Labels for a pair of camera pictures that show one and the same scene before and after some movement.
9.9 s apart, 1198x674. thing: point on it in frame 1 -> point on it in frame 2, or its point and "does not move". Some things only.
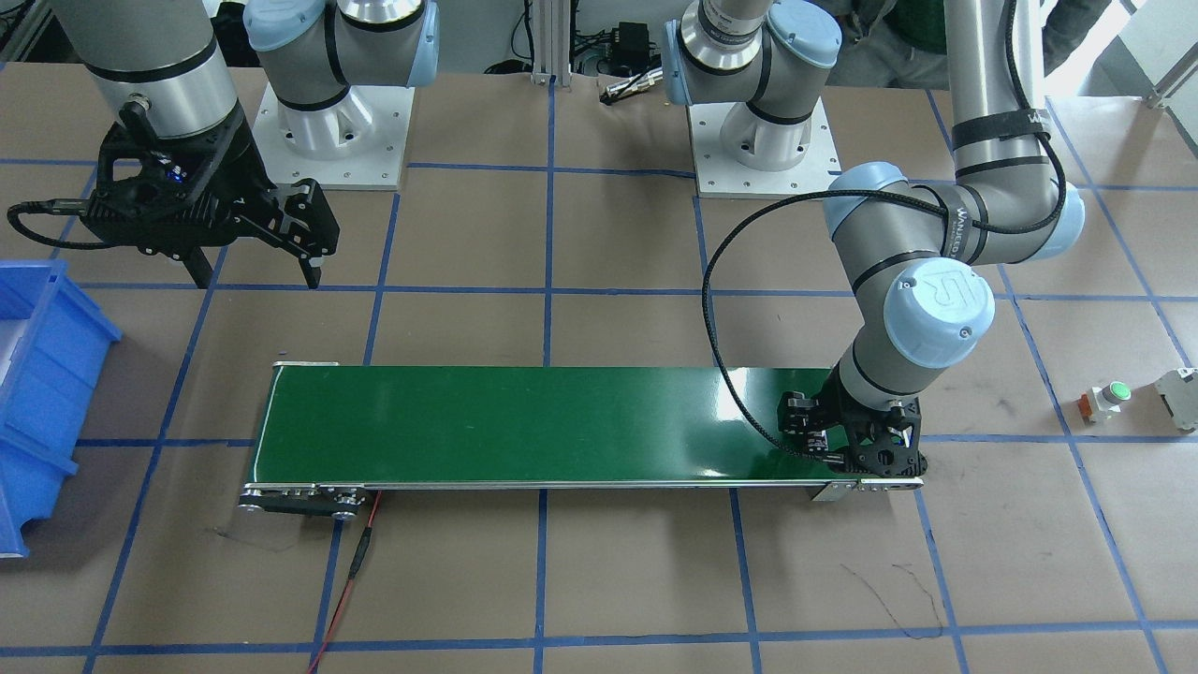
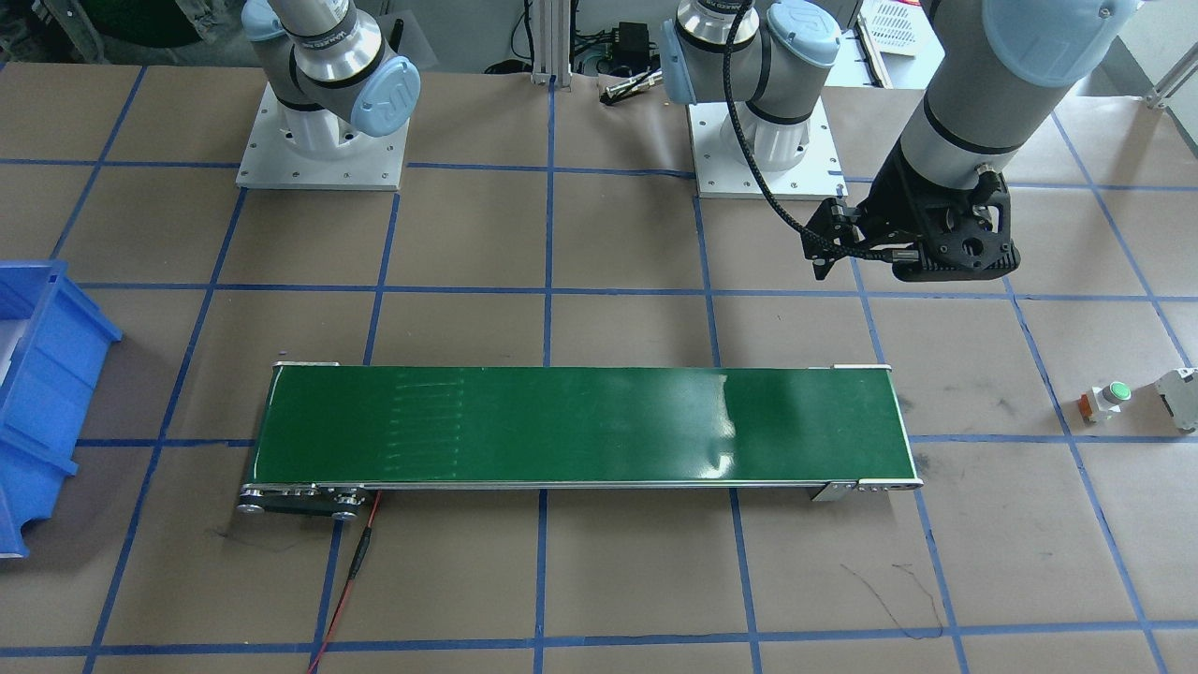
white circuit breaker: (1178, 391) does not move
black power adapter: (632, 50) does not move
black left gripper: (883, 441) -> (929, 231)
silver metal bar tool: (632, 84) does not move
